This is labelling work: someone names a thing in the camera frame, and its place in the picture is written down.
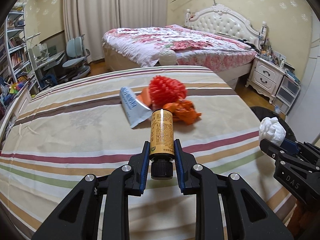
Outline white tissue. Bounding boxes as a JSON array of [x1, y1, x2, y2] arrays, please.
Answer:
[[259, 117, 286, 146]]

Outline orange plastic bag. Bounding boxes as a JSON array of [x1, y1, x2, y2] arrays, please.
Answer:
[[163, 99, 202, 125]]

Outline yellow bottle black cap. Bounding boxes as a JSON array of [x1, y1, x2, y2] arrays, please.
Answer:
[[149, 109, 175, 180]]

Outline grey milk powder sachet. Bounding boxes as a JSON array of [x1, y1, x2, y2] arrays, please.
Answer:
[[119, 87, 152, 128]]

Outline red foam fruit net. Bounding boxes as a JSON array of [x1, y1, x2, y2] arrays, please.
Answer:
[[149, 75, 187, 107]]

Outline orange paper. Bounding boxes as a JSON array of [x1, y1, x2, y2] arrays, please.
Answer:
[[137, 88, 152, 107]]

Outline black trash bin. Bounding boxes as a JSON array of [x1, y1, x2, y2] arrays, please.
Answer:
[[250, 106, 297, 146]]

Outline plastic drawer unit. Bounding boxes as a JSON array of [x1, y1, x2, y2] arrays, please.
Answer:
[[272, 75, 301, 115]]

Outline white nightstand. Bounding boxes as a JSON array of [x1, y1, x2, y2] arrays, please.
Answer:
[[245, 55, 285, 104]]

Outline striped bed sheet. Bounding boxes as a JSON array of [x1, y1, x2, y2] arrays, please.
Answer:
[[1, 66, 296, 239]]

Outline white tufted headboard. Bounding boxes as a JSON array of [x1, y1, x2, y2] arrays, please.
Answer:
[[185, 4, 268, 50]]

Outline grey study desk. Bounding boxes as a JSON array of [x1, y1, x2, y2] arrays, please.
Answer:
[[28, 46, 66, 88]]

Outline blue-grey desk chair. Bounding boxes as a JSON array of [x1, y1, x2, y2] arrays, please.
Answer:
[[62, 34, 91, 82]]

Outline white bookshelf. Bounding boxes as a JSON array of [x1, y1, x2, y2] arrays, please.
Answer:
[[1, 2, 40, 95]]

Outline floral quilt bed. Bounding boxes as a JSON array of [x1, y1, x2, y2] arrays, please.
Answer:
[[102, 24, 257, 73]]

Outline beige curtains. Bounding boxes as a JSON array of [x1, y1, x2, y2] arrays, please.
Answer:
[[63, 0, 167, 61]]

